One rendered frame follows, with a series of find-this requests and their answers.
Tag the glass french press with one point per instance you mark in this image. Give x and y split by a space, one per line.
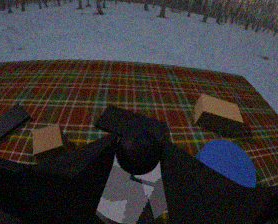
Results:
134 192

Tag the tan rectangular block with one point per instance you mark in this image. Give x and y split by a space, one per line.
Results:
217 114

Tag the blue short cylinder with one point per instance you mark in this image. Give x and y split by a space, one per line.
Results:
229 160

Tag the brown cube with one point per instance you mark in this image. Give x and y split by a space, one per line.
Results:
49 142

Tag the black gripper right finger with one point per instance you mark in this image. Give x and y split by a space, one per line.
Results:
197 194

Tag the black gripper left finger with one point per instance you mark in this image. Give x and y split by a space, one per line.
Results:
63 190

